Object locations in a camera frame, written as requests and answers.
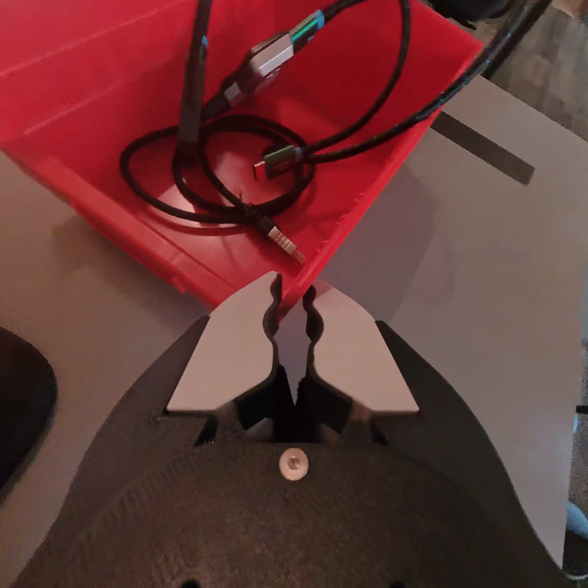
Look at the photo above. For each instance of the red plastic bin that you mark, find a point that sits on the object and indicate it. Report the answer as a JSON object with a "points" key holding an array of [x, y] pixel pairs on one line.
{"points": [[92, 92]]}

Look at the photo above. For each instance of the long silver hub adapter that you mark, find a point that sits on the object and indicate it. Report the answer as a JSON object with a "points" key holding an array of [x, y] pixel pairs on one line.
{"points": [[271, 57]]}

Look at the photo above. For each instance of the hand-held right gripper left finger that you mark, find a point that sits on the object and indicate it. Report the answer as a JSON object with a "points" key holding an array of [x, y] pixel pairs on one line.
{"points": [[220, 358]]}

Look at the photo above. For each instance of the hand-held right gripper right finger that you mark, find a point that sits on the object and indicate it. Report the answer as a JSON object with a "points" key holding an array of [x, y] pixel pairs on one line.
{"points": [[363, 363]]}

